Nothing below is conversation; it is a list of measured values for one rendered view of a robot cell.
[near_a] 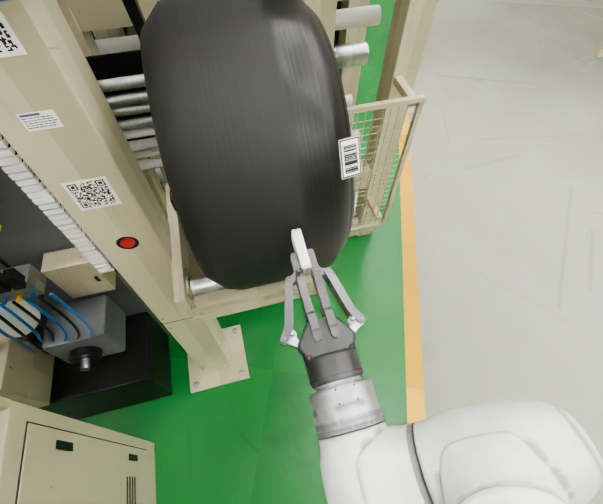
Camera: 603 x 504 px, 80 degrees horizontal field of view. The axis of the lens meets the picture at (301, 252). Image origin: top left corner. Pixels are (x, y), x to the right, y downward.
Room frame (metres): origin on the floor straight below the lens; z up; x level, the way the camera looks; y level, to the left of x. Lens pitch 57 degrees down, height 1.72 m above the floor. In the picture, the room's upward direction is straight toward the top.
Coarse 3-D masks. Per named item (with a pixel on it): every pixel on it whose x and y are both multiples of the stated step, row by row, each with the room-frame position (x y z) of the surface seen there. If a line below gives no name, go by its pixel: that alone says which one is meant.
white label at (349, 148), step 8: (344, 144) 0.43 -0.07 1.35; (352, 144) 0.44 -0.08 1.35; (344, 152) 0.43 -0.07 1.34; (352, 152) 0.43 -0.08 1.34; (344, 160) 0.42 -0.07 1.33; (352, 160) 0.43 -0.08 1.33; (360, 160) 0.43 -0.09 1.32; (344, 168) 0.41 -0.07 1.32; (352, 168) 0.42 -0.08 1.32; (360, 168) 0.43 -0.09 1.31; (344, 176) 0.41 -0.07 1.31; (352, 176) 0.41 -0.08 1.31
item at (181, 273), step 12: (168, 192) 0.71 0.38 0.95; (168, 204) 0.66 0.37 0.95; (168, 216) 0.62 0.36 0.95; (180, 228) 0.59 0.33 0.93; (180, 240) 0.54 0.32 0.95; (180, 252) 0.50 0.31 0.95; (180, 264) 0.46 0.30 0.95; (180, 276) 0.43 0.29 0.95; (180, 288) 0.40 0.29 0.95; (180, 300) 0.37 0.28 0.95; (192, 300) 0.40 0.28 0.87; (192, 312) 0.37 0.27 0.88
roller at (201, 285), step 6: (204, 276) 0.45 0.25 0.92; (192, 282) 0.43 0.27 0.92; (198, 282) 0.43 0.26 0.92; (204, 282) 0.43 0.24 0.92; (210, 282) 0.43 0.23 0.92; (192, 288) 0.41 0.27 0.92; (198, 288) 0.41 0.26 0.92; (204, 288) 0.42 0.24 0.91; (210, 288) 0.42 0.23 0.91; (216, 288) 0.42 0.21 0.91; (222, 288) 0.42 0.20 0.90; (192, 294) 0.41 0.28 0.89; (198, 294) 0.41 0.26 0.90
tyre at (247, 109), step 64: (192, 0) 0.62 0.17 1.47; (256, 0) 0.62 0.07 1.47; (192, 64) 0.49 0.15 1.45; (256, 64) 0.50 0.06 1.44; (320, 64) 0.52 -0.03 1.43; (192, 128) 0.41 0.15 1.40; (256, 128) 0.42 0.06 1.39; (320, 128) 0.44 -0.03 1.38; (192, 192) 0.36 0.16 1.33; (256, 192) 0.36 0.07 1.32; (320, 192) 0.38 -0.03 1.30; (256, 256) 0.33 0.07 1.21; (320, 256) 0.35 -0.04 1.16
